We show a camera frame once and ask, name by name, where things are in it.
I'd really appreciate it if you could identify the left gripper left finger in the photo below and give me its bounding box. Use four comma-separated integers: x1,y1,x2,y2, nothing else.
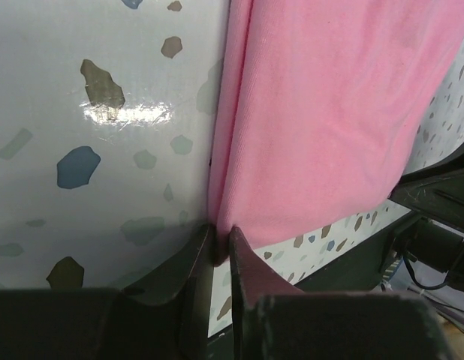
0,224,215,359

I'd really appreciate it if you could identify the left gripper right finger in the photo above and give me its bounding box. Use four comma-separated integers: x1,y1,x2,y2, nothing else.
229,227,454,359

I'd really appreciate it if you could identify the pink t shirt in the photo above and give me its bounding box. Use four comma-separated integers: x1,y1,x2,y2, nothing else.
208,1,464,248

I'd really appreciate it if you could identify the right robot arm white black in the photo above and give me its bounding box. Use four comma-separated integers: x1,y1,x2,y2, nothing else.
380,143,464,293

